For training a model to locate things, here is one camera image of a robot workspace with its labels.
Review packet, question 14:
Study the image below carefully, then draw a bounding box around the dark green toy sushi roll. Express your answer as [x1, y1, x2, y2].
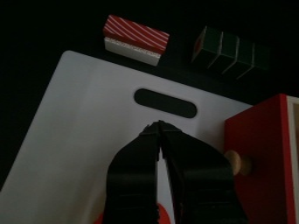
[190, 25, 272, 81]

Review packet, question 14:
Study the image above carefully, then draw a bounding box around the red wooden drawer box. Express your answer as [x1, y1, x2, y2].
[222, 94, 299, 224]

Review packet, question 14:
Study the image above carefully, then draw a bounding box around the round wooden drawer knob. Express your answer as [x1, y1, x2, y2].
[222, 150, 253, 177]

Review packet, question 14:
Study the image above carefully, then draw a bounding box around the red orange dough piece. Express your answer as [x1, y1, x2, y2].
[92, 202, 173, 224]

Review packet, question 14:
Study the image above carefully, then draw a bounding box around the red striped toy sushi block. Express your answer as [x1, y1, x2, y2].
[101, 14, 170, 67]

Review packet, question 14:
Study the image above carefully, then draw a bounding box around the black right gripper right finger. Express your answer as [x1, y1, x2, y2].
[157, 120, 249, 224]

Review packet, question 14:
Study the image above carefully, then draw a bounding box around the white plastic cutting board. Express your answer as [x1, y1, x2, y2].
[0, 50, 254, 224]

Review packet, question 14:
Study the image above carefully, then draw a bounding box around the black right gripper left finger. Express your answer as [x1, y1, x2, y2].
[104, 121, 161, 224]

